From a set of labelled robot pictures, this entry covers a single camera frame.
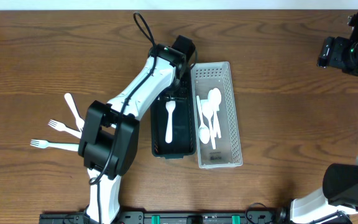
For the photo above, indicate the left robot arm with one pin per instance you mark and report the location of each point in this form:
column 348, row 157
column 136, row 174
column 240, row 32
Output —
column 110, row 134

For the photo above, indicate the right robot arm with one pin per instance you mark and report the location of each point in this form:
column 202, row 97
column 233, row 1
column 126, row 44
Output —
column 337, row 198

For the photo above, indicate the black plastic basket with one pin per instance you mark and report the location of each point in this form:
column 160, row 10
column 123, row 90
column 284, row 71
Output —
column 183, row 140

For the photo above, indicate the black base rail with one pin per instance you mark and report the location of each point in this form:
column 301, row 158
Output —
column 258, row 215

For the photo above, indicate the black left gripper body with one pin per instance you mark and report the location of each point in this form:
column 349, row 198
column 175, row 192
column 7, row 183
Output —
column 173, row 94

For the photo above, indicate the white plastic spoon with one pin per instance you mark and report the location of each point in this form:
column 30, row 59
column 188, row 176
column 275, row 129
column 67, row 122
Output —
column 203, row 130
column 210, row 99
column 208, row 113
column 216, row 101

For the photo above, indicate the clear plastic basket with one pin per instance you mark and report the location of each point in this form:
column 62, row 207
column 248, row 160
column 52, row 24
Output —
column 205, row 77

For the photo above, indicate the white plastic fork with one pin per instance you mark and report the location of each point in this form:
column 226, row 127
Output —
column 170, row 107
column 62, row 127
column 45, row 144
column 72, row 105

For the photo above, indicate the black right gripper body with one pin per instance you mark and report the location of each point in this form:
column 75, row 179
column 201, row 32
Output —
column 340, row 50

